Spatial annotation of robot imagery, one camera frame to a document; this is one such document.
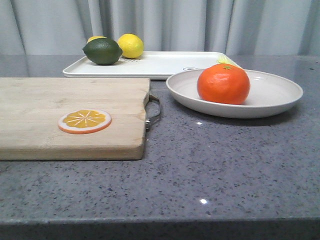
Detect orange mandarin fruit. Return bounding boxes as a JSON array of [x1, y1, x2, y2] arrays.
[[197, 63, 251, 105]]

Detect beige round plate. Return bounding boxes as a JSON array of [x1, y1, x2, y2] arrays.
[[166, 69, 304, 119]]

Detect white rectangular tray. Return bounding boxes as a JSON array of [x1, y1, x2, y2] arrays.
[[62, 51, 225, 80]]

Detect yellow lemon right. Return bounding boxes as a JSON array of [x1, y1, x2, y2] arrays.
[[117, 33, 144, 59]]

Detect yellow lemon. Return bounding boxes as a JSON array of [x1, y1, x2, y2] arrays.
[[117, 33, 144, 59], [87, 35, 106, 43]]

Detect orange slice toy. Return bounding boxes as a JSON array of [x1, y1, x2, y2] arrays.
[[58, 109, 112, 134]]

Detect yellow plastic fork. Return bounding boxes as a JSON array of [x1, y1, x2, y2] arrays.
[[216, 54, 242, 68]]

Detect green lime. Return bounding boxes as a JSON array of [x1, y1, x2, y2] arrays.
[[82, 38, 123, 65]]

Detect yellow lemon left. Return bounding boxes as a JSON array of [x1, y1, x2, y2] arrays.
[[87, 35, 106, 43]]

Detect wooden cutting board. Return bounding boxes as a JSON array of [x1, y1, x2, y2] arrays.
[[0, 77, 150, 161]]

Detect grey curtain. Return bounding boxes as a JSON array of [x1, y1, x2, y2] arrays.
[[0, 0, 320, 56]]

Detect metal cutting board handle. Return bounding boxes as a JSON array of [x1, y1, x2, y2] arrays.
[[145, 94, 162, 132]]

